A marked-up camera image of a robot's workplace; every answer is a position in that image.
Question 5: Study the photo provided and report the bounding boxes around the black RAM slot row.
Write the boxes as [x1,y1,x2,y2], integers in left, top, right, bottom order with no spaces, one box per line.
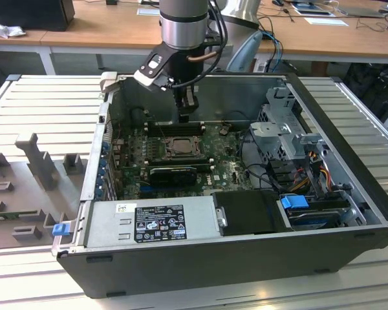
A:
[147,121,204,136]
[147,155,214,172]

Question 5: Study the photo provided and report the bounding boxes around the CPU socket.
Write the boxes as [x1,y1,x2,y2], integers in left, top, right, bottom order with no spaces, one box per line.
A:
[163,135,203,161]

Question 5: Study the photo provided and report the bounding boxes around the pale blue teach pendant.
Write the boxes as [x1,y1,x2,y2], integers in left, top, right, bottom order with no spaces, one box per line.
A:
[226,30,263,72]

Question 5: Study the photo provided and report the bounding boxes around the wooden desk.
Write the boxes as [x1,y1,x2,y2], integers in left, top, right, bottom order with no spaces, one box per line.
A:
[40,0,388,65]
[0,15,76,76]

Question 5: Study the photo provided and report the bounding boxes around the green motherboard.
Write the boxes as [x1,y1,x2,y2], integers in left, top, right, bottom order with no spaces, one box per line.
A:
[111,124,256,201]

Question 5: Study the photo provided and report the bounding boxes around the silver metal drive cage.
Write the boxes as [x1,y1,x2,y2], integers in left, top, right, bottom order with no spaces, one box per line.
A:
[248,86,330,162]

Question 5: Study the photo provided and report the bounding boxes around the black graphics card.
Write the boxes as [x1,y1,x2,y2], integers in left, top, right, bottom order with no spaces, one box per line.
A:
[148,166,197,187]

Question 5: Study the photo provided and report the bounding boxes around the white paper sheet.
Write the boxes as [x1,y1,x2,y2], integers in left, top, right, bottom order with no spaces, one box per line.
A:
[303,16,349,26]

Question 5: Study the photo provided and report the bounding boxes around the black box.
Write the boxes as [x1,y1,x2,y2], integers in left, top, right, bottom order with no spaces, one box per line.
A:
[0,0,76,32]

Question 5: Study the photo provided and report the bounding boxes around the hard disk in blue carrier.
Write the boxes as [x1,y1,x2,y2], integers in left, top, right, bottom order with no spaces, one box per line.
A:
[279,193,352,231]

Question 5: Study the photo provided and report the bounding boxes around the grey power supply unit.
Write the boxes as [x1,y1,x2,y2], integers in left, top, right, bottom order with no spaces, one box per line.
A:
[83,196,221,248]

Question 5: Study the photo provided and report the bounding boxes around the black bag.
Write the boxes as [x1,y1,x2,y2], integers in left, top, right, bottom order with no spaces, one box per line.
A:
[342,63,388,122]

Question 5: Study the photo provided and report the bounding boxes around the crumpled white paper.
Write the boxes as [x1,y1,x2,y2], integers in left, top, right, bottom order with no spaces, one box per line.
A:
[0,18,27,39]

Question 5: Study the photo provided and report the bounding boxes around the black open PC case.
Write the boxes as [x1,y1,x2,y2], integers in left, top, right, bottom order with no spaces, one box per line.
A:
[51,71,388,300]

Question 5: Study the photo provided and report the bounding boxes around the grey parts rack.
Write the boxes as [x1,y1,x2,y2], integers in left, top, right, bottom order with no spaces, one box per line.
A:
[0,132,91,251]

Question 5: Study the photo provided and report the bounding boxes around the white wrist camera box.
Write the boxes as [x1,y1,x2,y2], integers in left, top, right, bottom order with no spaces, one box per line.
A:
[133,45,175,92]

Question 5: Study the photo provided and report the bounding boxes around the grey plastic case handle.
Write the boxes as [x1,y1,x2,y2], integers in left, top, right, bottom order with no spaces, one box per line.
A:
[99,71,118,95]

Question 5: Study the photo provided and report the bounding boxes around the blue cable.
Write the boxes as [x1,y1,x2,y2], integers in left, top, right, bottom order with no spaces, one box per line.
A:
[261,30,284,63]

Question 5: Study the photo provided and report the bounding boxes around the yellow red wire bundle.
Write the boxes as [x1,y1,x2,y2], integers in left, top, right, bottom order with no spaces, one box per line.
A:
[290,151,331,192]

